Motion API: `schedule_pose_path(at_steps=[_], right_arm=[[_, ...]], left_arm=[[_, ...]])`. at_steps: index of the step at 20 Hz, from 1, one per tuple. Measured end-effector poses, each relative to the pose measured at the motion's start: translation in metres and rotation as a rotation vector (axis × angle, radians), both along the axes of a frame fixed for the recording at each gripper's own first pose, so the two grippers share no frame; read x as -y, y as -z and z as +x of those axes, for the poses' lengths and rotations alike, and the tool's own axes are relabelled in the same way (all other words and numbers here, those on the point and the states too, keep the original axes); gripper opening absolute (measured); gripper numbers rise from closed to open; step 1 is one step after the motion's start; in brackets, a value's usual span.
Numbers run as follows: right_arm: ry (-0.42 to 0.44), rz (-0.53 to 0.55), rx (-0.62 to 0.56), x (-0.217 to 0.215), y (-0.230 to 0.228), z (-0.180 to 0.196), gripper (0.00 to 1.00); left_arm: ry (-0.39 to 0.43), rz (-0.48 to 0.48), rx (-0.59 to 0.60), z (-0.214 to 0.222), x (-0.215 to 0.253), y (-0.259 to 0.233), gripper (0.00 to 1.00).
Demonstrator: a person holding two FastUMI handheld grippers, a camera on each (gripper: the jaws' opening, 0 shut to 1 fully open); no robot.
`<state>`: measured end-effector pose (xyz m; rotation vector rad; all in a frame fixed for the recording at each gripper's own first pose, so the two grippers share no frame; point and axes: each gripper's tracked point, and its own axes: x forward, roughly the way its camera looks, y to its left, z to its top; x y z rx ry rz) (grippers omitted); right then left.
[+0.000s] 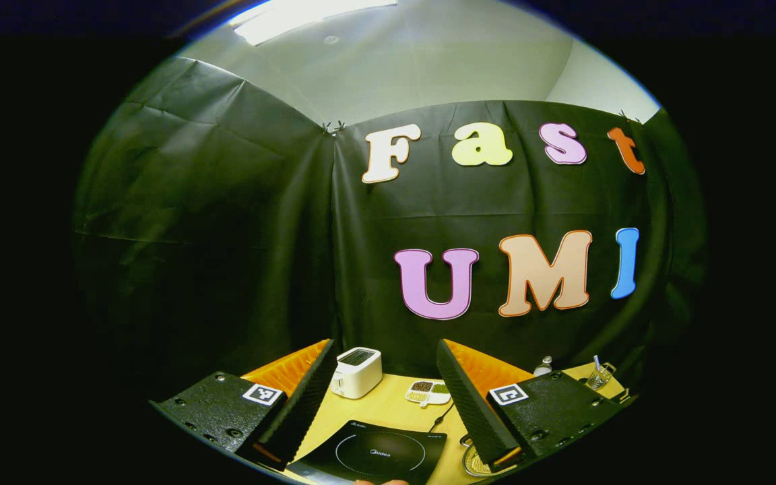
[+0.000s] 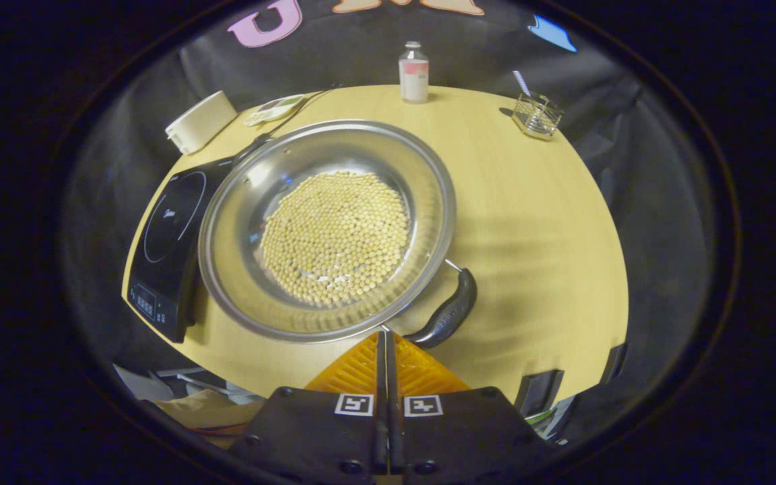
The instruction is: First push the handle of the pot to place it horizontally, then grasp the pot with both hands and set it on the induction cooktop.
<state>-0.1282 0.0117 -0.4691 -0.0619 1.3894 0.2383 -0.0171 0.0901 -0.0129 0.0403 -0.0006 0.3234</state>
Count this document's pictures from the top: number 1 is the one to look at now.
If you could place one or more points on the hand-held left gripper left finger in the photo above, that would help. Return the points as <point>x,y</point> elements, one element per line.
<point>307,397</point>

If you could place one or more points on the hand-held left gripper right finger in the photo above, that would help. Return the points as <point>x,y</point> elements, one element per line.
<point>465,404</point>

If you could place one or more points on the black induction cooktop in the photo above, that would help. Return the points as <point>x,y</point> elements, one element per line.
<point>374,455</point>

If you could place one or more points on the white divided dish of beans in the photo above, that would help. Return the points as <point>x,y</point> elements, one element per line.
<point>428,393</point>

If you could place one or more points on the white toaster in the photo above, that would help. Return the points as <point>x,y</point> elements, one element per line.
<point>358,377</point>

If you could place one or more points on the pile of soybeans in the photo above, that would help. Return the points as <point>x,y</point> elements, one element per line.
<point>477,463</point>

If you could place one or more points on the small bottle with pink label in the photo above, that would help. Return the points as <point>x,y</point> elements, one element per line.
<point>543,368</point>

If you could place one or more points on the clear glass cup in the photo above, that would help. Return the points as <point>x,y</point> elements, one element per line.
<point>598,378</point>

